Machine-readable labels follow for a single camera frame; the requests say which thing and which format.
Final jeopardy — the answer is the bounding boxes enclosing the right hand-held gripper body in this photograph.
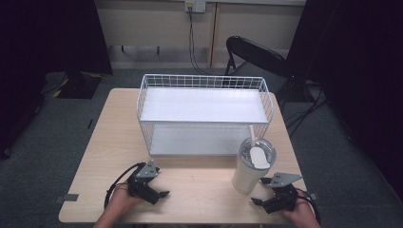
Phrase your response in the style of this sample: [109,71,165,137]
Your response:
[265,172,303,215]

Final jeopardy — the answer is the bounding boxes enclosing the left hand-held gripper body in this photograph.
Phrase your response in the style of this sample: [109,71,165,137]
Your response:
[126,159,161,205]

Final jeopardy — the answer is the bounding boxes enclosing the white cup with straw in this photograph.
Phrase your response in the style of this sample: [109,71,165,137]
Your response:
[231,124,278,195]

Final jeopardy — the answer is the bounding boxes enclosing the white wire shelf rack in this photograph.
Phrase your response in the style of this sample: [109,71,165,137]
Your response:
[136,73,275,157]

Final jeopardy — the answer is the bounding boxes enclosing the person's right hand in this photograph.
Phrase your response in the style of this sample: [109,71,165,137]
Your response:
[280,189,316,223]

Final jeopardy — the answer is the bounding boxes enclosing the person's left hand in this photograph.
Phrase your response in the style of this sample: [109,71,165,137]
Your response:
[106,183,144,220]

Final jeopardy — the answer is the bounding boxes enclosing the black stand base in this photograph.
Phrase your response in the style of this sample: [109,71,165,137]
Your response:
[56,70,103,100]

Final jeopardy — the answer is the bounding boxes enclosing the black folding chair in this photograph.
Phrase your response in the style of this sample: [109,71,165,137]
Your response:
[221,35,297,99]

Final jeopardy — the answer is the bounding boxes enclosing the black curtain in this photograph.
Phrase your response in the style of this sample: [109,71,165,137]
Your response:
[284,0,403,200]
[0,0,114,160]

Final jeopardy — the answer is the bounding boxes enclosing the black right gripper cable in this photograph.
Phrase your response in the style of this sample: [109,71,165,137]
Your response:
[296,188,321,226]

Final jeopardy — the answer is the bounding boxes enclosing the black floor cables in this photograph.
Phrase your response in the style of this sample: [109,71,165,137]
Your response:
[283,83,329,138]

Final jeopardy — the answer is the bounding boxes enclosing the black wall power cable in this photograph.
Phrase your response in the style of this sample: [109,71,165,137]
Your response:
[187,7,224,77]

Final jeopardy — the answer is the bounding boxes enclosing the white wall socket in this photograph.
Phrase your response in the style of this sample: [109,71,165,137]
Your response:
[184,0,207,14]

